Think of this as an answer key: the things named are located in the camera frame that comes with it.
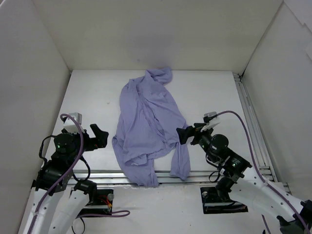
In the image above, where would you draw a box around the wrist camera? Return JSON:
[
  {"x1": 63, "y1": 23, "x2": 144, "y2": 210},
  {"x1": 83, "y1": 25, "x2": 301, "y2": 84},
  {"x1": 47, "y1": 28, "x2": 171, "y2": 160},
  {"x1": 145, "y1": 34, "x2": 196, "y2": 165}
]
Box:
[
  {"x1": 200, "y1": 112, "x2": 220, "y2": 132},
  {"x1": 62, "y1": 112, "x2": 83, "y2": 134}
]

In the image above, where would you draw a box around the lavender zip-up jacket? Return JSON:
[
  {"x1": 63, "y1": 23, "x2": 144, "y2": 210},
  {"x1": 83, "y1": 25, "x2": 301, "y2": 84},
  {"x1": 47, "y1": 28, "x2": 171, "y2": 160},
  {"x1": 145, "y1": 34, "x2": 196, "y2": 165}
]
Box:
[{"x1": 112, "y1": 67, "x2": 191, "y2": 187}]

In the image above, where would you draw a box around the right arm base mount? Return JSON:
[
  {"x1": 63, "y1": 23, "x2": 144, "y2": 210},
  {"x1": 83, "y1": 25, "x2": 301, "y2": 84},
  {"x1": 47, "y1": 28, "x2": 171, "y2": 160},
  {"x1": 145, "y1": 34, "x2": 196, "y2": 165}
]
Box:
[{"x1": 200, "y1": 187, "x2": 248, "y2": 215}]

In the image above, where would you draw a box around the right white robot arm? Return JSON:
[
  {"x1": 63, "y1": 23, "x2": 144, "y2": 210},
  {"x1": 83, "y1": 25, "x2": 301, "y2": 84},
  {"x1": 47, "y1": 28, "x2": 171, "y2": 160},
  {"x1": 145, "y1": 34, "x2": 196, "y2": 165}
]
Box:
[{"x1": 176, "y1": 124, "x2": 312, "y2": 234}]

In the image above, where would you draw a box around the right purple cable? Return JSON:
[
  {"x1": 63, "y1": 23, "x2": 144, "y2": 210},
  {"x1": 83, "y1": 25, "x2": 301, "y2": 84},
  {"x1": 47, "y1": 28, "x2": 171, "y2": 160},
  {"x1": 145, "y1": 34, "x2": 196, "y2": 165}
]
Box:
[{"x1": 215, "y1": 111, "x2": 310, "y2": 234}]

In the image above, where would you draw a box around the right side aluminium rail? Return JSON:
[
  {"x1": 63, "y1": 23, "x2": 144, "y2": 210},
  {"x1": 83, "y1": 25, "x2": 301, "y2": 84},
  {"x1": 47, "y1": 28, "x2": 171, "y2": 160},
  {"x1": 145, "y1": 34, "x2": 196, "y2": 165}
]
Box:
[{"x1": 233, "y1": 73, "x2": 291, "y2": 194}]

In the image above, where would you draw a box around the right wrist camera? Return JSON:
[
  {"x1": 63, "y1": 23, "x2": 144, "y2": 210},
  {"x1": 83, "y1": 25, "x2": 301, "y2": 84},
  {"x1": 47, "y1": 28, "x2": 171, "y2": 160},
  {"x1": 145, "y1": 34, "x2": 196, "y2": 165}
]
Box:
[{"x1": 200, "y1": 112, "x2": 220, "y2": 132}]

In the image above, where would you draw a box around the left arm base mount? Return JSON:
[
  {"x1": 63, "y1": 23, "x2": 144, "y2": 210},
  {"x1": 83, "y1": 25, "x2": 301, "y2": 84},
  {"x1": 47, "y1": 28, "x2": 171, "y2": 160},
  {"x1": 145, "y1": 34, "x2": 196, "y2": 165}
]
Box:
[{"x1": 79, "y1": 189, "x2": 114, "y2": 217}]

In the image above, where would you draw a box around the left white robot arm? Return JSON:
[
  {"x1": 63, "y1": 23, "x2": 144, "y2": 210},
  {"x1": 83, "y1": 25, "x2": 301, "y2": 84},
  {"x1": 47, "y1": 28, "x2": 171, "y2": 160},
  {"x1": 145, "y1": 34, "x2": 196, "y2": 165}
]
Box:
[{"x1": 23, "y1": 124, "x2": 109, "y2": 234}]

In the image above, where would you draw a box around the aluminium rail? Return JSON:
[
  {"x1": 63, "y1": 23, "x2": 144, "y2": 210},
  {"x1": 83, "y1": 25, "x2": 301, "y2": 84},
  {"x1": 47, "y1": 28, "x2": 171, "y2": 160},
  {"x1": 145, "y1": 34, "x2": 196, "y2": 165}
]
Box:
[
  {"x1": 70, "y1": 169, "x2": 277, "y2": 188},
  {"x1": 233, "y1": 73, "x2": 291, "y2": 194}
]

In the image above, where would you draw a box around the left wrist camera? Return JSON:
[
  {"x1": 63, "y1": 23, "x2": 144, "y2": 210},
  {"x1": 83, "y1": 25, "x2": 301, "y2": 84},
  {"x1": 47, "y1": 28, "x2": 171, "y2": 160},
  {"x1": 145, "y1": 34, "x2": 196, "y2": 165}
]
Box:
[{"x1": 62, "y1": 112, "x2": 83, "y2": 134}]

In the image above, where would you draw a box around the front aluminium rail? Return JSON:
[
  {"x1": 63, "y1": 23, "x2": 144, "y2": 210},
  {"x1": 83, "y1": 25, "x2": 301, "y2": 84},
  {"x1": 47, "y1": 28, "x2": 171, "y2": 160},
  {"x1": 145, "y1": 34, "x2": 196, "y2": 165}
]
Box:
[{"x1": 70, "y1": 169, "x2": 277, "y2": 188}]

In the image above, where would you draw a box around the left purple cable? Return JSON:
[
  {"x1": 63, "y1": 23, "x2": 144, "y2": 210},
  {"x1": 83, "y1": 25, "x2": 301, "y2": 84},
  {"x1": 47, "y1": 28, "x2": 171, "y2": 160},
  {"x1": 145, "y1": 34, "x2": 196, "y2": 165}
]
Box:
[{"x1": 26, "y1": 113, "x2": 131, "y2": 234}]

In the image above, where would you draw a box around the purple cable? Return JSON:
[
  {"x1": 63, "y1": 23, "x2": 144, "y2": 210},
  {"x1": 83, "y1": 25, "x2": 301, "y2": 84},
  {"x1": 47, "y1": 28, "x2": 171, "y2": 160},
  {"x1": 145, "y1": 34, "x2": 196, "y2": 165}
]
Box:
[
  {"x1": 26, "y1": 113, "x2": 131, "y2": 234},
  {"x1": 215, "y1": 111, "x2": 310, "y2": 234}
]

